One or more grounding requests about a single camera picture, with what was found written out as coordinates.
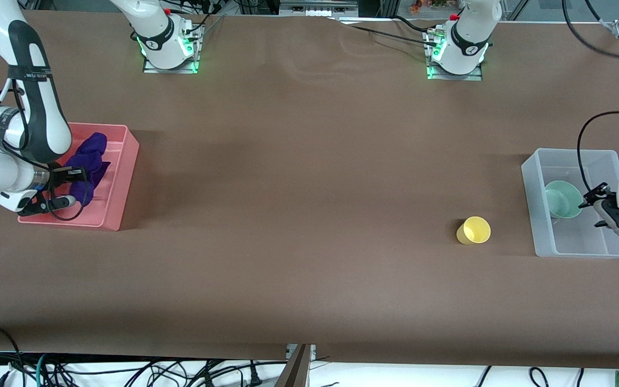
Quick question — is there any purple cloth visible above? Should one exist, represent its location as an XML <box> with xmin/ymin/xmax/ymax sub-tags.
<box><xmin>60</xmin><ymin>132</ymin><xmax>111</xmax><ymax>208</ymax></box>

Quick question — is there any green bowl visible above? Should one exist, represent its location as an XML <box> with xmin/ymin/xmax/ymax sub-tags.
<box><xmin>544</xmin><ymin>180</ymin><xmax>584</xmax><ymax>220</ymax></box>

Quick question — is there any yellow cup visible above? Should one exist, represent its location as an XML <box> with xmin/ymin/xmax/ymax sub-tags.
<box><xmin>456</xmin><ymin>216</ymin><xmax>492</xmax><ymax>246</ymax></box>

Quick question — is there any translucent plastic bin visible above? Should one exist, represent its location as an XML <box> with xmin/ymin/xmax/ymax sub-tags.
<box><xmin>521</xmin><ymin>148</ymin><xmax>619</xmax><ymax>260</ymax></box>

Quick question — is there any pink plastic bin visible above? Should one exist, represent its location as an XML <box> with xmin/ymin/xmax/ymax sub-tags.
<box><xmin>17</xmin><ymin>123</ymin><xmax>140</xmax><ymax>232</ymax></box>

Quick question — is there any brown table cover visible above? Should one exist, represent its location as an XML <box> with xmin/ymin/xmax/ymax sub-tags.
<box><xmin>0</xmin><ymin>10</ymin><xmax>619</xmax><ymax>370</ymax></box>

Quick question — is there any orange object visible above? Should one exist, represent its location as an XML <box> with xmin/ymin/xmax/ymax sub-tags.
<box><xmin>409</xmin><ymin>0</ymin><xmax>452</xmax><ymax>15</ymax></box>

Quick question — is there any white power strip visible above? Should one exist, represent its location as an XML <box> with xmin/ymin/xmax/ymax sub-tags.
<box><xmin>279</xmin><ymin>0</ymin><xmax>359</xmax><ymax>17</ymax></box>

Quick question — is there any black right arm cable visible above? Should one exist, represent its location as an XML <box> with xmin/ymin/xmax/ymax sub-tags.
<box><xmin>0</xmin><ymin>78</ymin><xmax>91</xmax><ymax>222</ymax></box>

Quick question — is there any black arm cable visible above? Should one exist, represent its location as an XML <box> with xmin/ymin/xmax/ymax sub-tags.
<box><xmin>0</xmin><ymin>78</ymin><xmax>91</xmax><ymax>222</ymax></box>
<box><xmin>561</xmin><ymin>0</ymin><xmax>619</xmax><ymax>195</ymax></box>

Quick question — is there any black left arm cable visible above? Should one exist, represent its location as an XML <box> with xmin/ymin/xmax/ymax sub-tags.
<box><xmin>561</xmin><ymin>0</ymin><xmax>619</xmax><ymax>195</ymax></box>

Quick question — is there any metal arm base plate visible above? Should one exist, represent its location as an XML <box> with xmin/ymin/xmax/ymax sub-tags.
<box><xmin>142</xmin><ymin>20</ymin><xmax>205</xmax><ymax>75</ymax></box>
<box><xmin>422</xmin><ymin>27</ymin><xmax>485</xmax><ymax>82</ymax></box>

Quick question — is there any teal cable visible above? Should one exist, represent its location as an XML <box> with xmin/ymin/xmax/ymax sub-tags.
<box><xmin>34</xmin><ymin>353</ymin><xmax>52</xmax><ymax>387</ymax></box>

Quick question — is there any black cable on table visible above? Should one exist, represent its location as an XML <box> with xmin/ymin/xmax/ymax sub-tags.
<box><xmin>336</xmin><ymin>15</ymin><xmax>439</xmax><ymax>46</ymax></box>

